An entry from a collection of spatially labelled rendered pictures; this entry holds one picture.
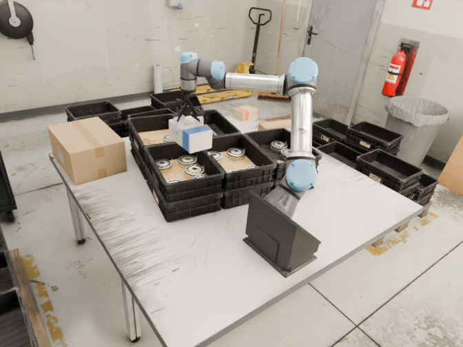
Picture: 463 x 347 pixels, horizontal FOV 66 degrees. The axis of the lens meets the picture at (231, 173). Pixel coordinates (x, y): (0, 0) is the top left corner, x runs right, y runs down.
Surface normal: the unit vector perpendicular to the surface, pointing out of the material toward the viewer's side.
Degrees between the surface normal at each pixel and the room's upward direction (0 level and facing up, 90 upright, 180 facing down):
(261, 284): 0
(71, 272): 0
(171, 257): 0
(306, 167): 61
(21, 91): 90
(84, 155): 90
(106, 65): 90
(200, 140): 90
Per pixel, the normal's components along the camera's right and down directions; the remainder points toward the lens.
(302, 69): -0.12, -0.24
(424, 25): -0.80, 0.25
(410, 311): 0.07, -0.85
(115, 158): 0.62, 0.44
